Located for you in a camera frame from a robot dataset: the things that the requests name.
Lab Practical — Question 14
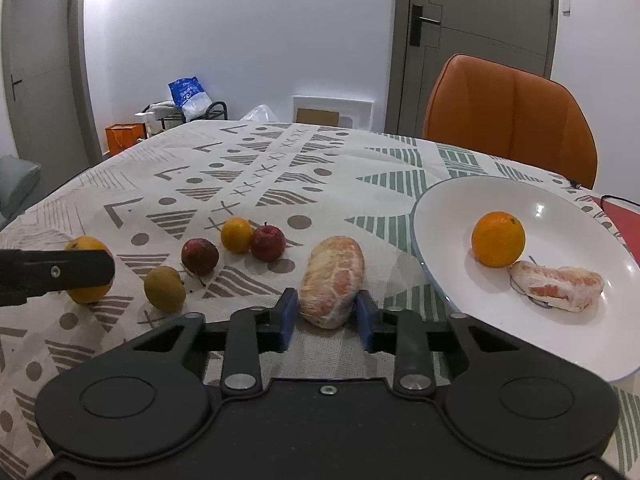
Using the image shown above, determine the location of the black shoe rack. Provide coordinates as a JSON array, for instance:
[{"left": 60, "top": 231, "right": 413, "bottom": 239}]
[{"left": 142, "top": 101, "right": 228, "bottom": 133}]

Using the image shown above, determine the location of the white box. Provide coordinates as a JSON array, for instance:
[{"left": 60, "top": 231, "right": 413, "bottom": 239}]
[{"left": 134, "top": 111, "right": 163, "bottom": 136}]

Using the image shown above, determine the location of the small orange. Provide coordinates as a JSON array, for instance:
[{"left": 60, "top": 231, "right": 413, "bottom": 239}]
[{"left": 221, "top": 217, "right": 254, "bottom": 254}]

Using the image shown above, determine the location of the brown cardboard sheet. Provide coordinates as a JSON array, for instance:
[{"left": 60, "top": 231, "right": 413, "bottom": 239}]
[{"left": 296, "top": 107, "right": 341, "bottom": 126}]

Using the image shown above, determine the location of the clear plastic bag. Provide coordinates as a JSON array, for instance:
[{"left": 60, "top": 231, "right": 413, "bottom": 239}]
[{"left": 239, "top": 104, "right": 279, "bottom": 123}]

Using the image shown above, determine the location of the dark red apple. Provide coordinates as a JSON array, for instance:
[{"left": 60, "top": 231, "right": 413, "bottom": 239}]
[{"left": 181, "top": 238, "right": 220, "bottom": 277}]

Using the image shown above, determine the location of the large peeled pomelo piece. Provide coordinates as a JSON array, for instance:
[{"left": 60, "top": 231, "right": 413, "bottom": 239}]
[{"left": 299, "top": 236, "right": 364, "bottom": 330}]

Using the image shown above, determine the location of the orange chair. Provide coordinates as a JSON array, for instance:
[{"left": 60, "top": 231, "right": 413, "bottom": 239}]
[{"left": 422, "top": 53, "right": 599, "bottom": 190}]

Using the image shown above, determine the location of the small peeled pomelo piece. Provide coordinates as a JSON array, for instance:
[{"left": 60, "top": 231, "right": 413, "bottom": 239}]
[{"left": 508, "top": 261, "right": 605, "bottom": 314}]

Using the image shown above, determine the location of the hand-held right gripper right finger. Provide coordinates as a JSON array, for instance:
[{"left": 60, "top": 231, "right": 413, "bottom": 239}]
[{"left": 354, "top": 290, "right": 521, "bottom": 393}]

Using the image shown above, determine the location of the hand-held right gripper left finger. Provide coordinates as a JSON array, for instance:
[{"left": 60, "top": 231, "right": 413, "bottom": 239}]
[{"left": 131, "top": 287, "right": 301, "bottom": 392}]

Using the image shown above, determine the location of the red mat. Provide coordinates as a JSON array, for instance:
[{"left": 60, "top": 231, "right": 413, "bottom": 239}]
[{"left": 600, "top": 195, "right": 640, "bottom": 266}]

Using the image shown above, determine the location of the patterned tablecloth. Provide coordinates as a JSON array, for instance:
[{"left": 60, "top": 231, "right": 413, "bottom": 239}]
[{"left": 0, "top": 120, "right": 640, "bottom": 480}]

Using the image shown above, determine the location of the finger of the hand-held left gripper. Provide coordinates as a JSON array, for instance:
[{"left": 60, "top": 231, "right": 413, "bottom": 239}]
[{"left": 0, "top": 247, "right": 116, "bottom": 307}]

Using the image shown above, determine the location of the blue plastic bag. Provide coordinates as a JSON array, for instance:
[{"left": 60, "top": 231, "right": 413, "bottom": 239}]
[{"left": 168, "top": 76, "right": 210, "bottom": 122}]

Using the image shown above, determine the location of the white plate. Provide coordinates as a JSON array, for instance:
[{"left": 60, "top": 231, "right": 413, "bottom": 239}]
[{"left": 412, "top": 176, "right": 640, "bottom": 382}]

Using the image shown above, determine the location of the grey door with black lock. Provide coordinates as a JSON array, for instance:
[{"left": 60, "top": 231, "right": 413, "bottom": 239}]
[{"left": 385, "top": 0, "right": 560, "bottom": 138}]

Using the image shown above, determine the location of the black cable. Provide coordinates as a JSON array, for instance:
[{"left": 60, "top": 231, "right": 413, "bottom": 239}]
[{"left": 567, "top": 180, "right": 640, "bottom": 211}]

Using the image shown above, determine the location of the black door handle lock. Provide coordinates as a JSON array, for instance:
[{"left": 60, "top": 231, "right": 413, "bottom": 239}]
[{"left": 409, "top": 4, "right": 443, "bottom": 47}]

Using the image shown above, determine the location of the grey door with slim handle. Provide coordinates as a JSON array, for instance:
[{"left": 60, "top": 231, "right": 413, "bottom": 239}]
[{"left": 0, "top": 0, "right": 93, "bottom": 168}]

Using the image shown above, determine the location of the bright red apple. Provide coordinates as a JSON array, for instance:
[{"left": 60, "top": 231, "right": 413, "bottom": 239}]
[{"left": 250, "top": 222, "right": 287, "bottom": 263}]

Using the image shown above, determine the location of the white foam packaging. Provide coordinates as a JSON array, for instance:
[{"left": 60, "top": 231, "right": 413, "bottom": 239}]
[{"left": 292, "top": 95, "right": 375, "bottom": 132}]

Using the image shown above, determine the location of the orange paper shopping bag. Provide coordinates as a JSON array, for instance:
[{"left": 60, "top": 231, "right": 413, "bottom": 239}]
[{"left": 105, "top": 123, "right": 147, "bottom": 157}]

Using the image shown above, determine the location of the yellow-green round fruit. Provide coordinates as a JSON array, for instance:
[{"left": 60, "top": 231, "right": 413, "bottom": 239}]
[{"left": 144, "top": 266, "right": 187, "bottom": 311}]

